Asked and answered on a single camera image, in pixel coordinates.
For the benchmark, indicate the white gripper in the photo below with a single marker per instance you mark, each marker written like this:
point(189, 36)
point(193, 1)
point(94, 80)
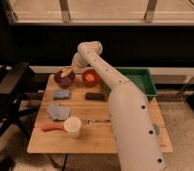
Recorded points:
point(78, 61)

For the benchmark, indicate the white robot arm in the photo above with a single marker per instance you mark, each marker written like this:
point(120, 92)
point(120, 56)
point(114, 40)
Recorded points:
point(135, 137)

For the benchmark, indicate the red bowl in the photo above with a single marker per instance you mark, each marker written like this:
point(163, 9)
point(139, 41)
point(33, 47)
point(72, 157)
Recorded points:
point(96, 76)

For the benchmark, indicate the purple bowl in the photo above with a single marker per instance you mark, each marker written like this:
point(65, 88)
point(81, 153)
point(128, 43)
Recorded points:
point(66, 81)

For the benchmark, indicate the orange fruit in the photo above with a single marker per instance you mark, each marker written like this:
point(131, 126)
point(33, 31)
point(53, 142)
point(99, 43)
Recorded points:
point(89, 78)

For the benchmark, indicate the small blue sponge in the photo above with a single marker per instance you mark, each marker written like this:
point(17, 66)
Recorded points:
point(61, 94)

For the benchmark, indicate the black rectangular block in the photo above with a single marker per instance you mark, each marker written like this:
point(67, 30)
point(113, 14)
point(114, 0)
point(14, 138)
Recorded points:
point(94, 96)

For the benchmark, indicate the crumpled blue cloth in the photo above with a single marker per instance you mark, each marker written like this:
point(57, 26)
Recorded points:
point(58, 112)

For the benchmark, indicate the wooden table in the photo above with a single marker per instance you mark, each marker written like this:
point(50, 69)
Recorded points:
point(93, 138)

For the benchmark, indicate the metal fork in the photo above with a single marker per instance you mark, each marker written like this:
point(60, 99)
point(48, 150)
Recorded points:
point(95, 121)

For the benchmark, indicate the white paper cup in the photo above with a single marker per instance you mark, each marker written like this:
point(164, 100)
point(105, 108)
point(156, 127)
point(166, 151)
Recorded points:
point(72, 126)

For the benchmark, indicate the green plastic bin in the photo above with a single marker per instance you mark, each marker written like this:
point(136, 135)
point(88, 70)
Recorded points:
point(141, 77)

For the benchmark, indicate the black chair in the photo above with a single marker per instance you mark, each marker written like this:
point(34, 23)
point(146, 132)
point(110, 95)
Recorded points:
point(15, 84)

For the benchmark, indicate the orange handled spatula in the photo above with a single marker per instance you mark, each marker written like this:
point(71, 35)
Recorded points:
point(46, 128)

